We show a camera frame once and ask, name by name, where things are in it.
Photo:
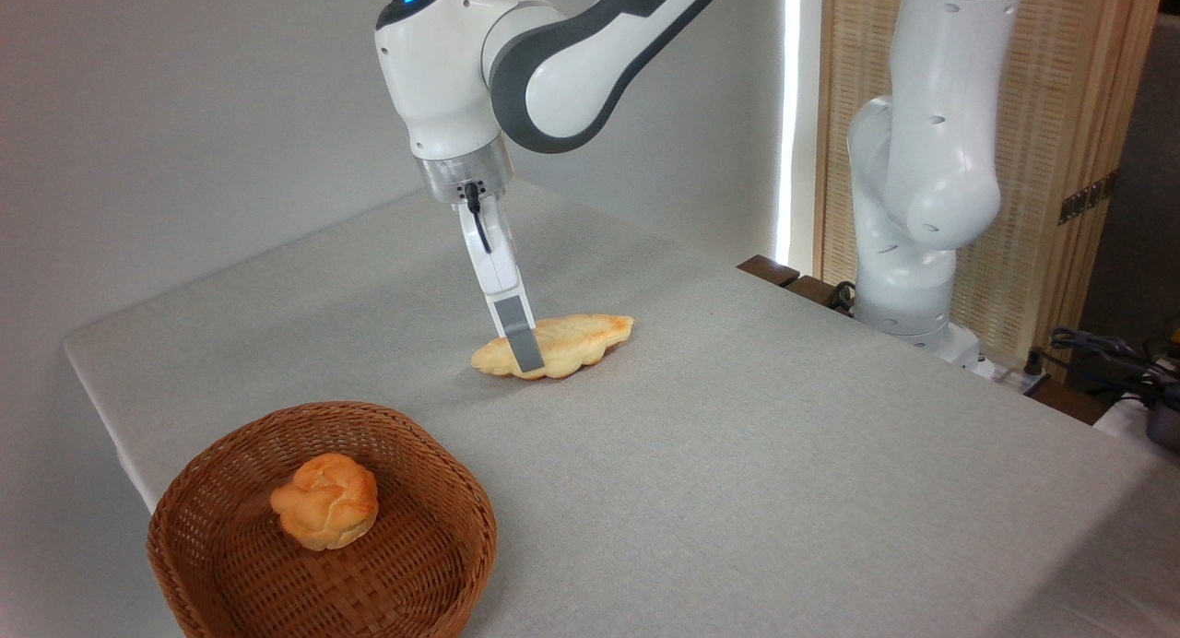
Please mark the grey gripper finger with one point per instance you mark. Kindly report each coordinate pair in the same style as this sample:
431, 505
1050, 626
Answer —
524, 343

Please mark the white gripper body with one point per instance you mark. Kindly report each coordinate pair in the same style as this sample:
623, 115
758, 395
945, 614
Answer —
498, 260

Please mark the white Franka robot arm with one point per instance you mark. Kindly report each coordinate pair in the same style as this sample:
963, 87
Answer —
442, 66

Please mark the long leaf-shaped bread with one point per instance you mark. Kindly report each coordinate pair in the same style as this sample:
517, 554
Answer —
590, 338

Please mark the brown wicker basket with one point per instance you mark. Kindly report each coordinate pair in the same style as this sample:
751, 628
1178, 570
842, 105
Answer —
415, 546

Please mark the round knotted bread roll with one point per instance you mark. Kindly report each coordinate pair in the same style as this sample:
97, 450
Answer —
327, 504

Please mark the grey tablecloth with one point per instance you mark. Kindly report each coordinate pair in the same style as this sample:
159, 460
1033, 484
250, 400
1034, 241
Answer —
737, 481

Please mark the dark metal screen hinge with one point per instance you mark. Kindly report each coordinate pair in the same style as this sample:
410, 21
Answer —
1088, 198

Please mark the bamboo folding screen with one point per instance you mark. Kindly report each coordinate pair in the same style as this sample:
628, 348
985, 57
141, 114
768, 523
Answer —
1060, 85

